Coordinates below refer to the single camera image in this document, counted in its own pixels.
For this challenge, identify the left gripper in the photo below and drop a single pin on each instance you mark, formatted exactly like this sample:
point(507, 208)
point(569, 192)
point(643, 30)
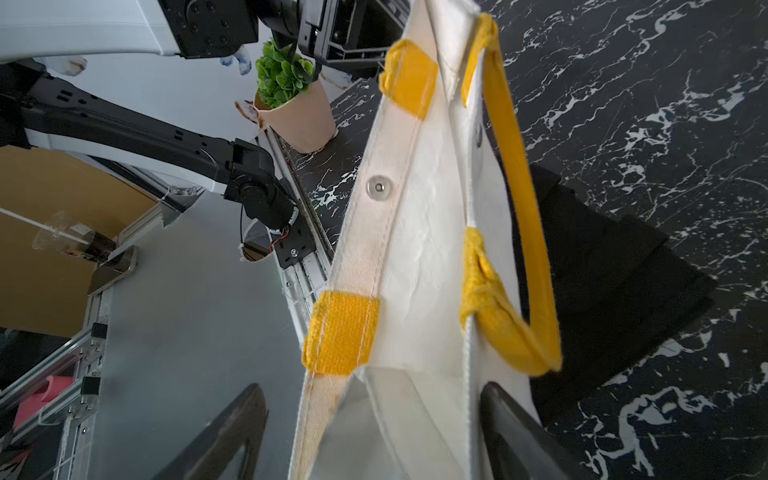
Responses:
point(350, 33)

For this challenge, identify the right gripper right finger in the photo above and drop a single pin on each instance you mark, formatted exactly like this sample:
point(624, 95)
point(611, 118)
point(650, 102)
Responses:
point(517, 446)

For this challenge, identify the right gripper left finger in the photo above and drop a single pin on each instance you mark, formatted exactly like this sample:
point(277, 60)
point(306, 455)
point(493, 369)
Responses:
point(228, 447)

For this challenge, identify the cream bag yellow handles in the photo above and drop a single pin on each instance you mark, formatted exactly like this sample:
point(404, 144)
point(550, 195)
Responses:
point(441, 281)

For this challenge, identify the black canvas bag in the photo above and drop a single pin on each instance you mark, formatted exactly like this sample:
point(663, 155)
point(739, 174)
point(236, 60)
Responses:
point(619, 291)

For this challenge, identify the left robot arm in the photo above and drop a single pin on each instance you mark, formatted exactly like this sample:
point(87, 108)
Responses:
point(134, 82)

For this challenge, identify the green leafy plant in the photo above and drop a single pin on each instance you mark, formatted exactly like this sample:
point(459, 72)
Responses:
point(282, 75)

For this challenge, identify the tan round object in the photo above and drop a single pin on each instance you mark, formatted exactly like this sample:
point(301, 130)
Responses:
point(305, 122)

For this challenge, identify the smartphone on desk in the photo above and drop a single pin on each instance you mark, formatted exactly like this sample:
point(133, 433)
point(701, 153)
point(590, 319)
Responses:
point(113, 270)

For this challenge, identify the clear plastic cup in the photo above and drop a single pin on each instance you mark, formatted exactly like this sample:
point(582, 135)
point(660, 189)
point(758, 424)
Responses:
point(62, 234)

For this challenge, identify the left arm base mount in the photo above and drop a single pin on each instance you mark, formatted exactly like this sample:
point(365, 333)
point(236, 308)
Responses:
point(292, 243)

